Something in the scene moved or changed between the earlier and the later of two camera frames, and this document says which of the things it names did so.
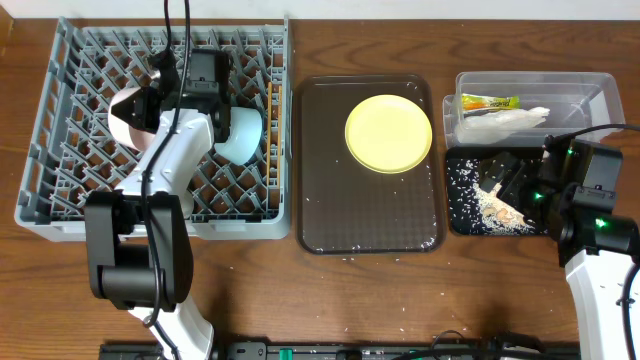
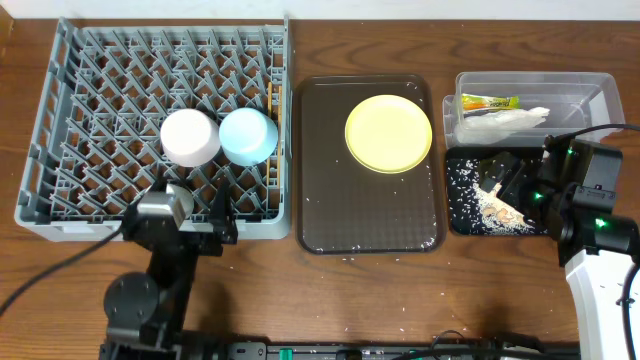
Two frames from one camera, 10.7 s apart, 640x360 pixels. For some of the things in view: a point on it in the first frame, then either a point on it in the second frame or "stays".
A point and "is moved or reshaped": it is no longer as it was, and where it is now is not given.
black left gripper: x=149 y=108 -> x=222 y=228
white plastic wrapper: x=493 y=127 stays
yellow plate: x=388 y=134 stays
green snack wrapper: x=487 y=103 stays
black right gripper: x=503 y=162 stays
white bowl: x=132 y=137 is moved or reshaped
